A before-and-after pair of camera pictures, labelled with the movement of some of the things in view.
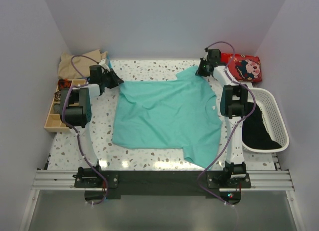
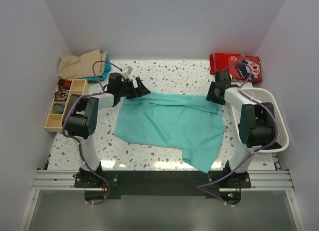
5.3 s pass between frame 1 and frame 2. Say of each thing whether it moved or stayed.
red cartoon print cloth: stayed
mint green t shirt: moved
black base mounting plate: stayed
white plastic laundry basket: stayed
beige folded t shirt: stayed
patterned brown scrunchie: stayed
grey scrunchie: stayed
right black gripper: moved
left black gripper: moved
